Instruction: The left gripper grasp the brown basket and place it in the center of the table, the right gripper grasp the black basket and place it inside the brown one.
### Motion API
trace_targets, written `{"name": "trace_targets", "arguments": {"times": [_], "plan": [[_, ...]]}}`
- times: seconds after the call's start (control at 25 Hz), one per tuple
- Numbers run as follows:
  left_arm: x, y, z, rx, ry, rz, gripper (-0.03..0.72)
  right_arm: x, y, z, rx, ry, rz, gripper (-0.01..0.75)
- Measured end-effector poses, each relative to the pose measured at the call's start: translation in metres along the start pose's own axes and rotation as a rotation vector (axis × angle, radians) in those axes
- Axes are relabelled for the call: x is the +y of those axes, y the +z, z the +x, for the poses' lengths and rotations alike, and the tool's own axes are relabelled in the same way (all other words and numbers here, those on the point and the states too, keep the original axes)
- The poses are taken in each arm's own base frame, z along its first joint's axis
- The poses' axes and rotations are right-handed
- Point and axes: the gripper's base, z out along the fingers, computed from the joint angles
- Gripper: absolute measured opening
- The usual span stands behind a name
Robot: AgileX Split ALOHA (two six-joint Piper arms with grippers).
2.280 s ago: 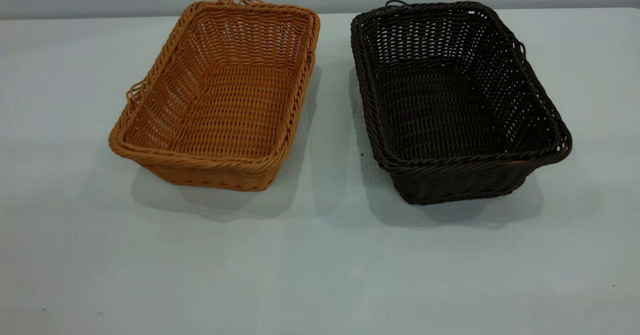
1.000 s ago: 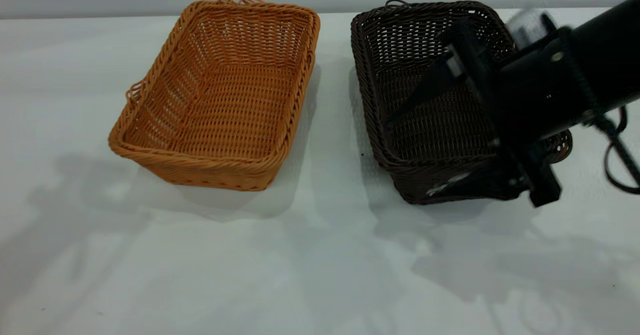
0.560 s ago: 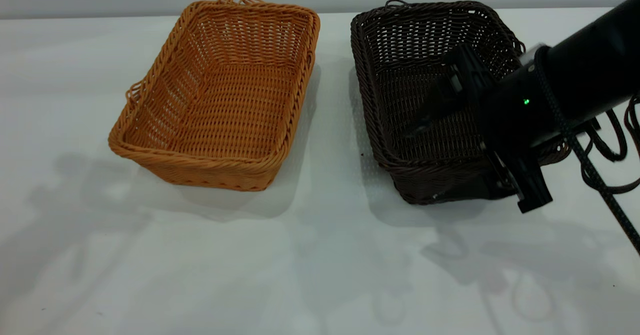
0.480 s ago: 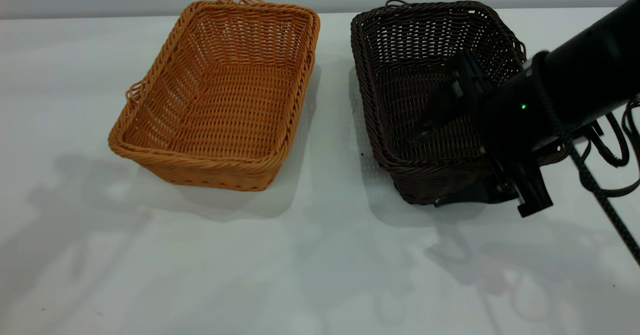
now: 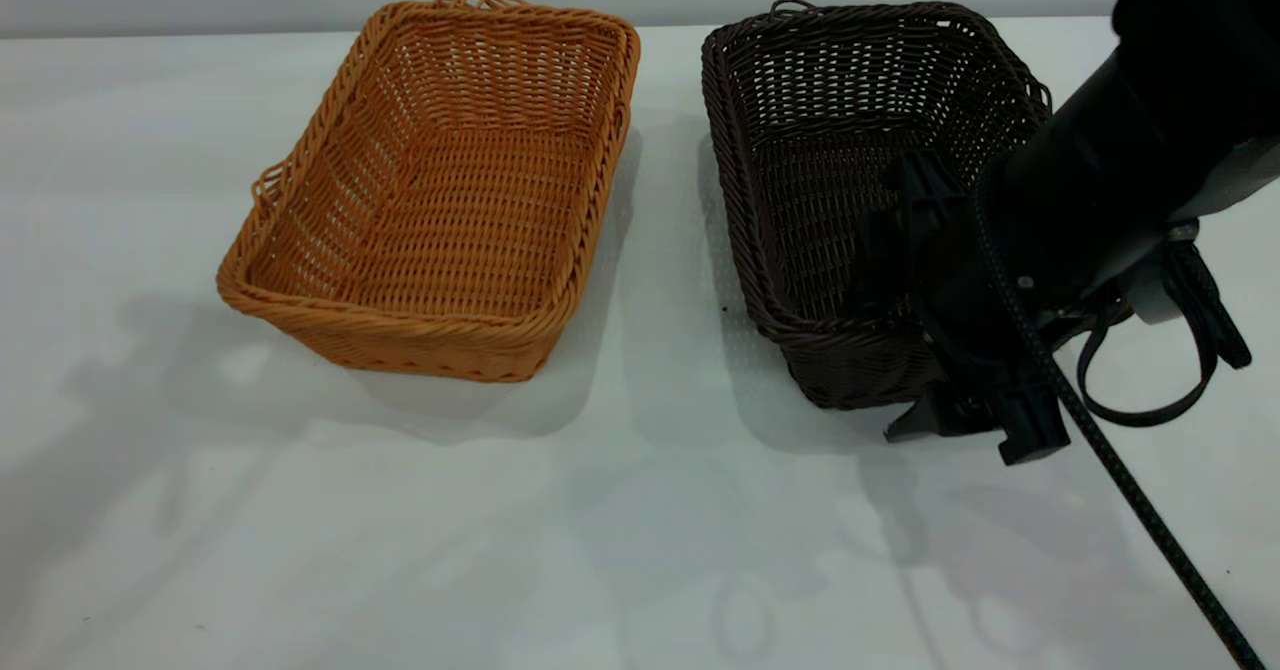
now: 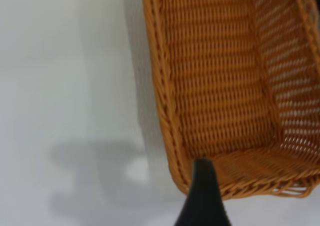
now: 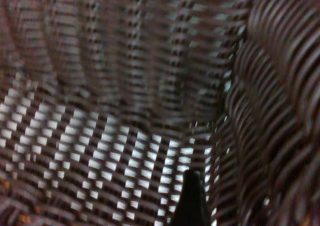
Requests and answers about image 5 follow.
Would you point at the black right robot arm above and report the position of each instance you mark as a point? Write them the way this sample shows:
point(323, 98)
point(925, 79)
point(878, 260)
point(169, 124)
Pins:
point(1180, 60)

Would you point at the dark brown wicker basket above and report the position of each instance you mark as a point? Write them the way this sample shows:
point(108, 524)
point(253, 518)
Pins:
point(800, 100)

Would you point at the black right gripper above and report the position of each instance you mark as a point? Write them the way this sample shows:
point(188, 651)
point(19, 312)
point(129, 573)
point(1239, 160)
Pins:
point(965, 310)

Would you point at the light brown wicker basket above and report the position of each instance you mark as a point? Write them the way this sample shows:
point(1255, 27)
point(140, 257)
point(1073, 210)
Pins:
point(470, 220)

